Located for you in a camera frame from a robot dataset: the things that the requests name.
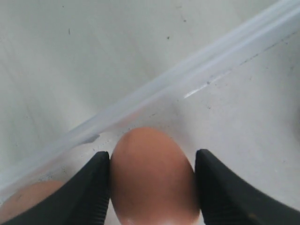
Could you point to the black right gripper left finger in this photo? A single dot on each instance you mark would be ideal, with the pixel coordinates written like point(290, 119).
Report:
point(83, 200)

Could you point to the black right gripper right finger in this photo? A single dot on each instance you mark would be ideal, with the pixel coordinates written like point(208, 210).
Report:
point(226, 199)

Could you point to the brown egg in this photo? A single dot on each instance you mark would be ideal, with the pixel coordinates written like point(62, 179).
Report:
point(152, 181)
point(27, 197)

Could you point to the clear plastic container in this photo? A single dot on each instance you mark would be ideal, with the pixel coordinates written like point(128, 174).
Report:
point(175, 104)

